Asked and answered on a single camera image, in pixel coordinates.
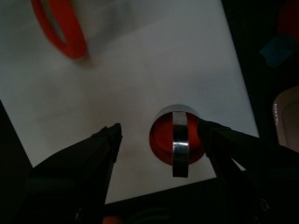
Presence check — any beige open drawer tray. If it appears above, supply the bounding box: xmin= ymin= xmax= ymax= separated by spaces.
xmin=271 ymin=86 xmax=299 ymax=152

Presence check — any red dough disc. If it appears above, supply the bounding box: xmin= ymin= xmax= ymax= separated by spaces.
xmin=149 ymin=112 xmax=206 ymax=166

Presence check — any white cutting mat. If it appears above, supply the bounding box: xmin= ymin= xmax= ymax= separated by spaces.
xmin=0 ymin=0 xmax=260 ymax=205

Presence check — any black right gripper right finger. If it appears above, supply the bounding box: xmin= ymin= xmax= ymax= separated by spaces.
xmin=196 ymin=117 xmax=299 ymax=224

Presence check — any blue tape piece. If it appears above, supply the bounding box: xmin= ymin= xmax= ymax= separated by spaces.
xmin=259 ymin=34 xmax=299 ymax=69

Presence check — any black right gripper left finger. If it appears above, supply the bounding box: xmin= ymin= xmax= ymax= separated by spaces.
xmin=15 ymin=122 xmax=124 ymax=224

